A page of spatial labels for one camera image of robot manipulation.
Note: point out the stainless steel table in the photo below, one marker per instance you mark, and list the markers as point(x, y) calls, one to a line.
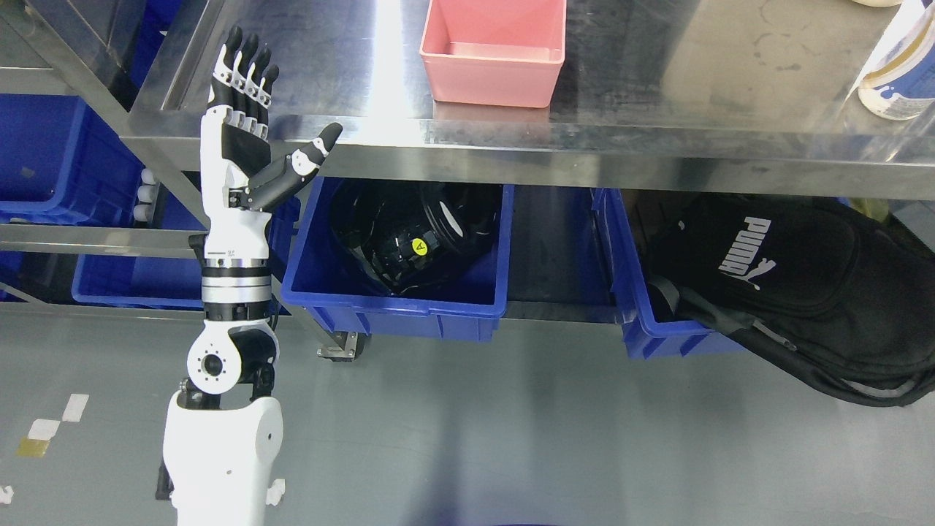
point(704, 96)

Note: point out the black Puma backpack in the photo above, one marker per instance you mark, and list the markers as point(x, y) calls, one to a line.
point(840, 301)

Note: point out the blue bin with black device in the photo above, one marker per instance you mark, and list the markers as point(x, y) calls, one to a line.
point(319, 279)

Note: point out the black round device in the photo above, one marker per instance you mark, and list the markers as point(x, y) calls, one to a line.
point(408, 237)

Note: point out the blue bin with backpack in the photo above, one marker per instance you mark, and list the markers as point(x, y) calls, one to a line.
point(624, 221)

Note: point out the stainless steel shelf rack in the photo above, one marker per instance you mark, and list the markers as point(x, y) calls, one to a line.
point(55, 35)

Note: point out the blue shelf bin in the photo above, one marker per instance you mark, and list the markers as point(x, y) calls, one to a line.
point(167, 284)
point(62, 164)

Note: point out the blue shelf bin lower left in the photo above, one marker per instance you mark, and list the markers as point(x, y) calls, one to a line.
point(167, 284)

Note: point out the white bottle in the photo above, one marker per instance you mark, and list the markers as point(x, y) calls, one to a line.
point(900, 85)

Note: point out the white robot forearm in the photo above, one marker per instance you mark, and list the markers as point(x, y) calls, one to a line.
point(224, 428)

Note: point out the blue shelf bin upper left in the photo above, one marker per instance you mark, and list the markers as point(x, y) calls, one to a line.
point(62, 164)

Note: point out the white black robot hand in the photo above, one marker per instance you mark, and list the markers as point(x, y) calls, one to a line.
point(241, 182)

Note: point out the pink plastic storage box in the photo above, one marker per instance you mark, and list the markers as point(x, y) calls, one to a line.
point(500, 53)

